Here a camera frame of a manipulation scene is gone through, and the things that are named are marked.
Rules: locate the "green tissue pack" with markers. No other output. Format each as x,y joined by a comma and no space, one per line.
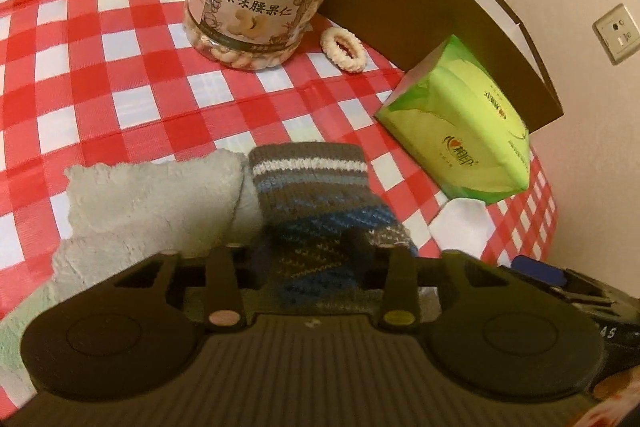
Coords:
465,122

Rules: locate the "brown blue striped knit sock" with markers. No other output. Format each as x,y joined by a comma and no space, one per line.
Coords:
310,187

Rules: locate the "brown cardboard box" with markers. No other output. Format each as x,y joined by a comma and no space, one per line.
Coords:
400,7

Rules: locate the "person's right hand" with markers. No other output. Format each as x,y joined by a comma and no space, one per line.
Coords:
617,387

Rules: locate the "red white checked tablecloth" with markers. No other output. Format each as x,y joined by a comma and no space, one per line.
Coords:
125,72

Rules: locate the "pale grey-green towel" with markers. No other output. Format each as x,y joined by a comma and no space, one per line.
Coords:
150,202

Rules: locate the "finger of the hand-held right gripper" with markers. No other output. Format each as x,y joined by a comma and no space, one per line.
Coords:
537,269

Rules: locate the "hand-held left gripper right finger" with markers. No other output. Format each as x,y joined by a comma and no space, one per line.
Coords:
400,277

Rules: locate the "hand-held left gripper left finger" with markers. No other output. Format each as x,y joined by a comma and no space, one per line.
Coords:
222,272

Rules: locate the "beige wall port panel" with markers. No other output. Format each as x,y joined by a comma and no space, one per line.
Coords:
617,32

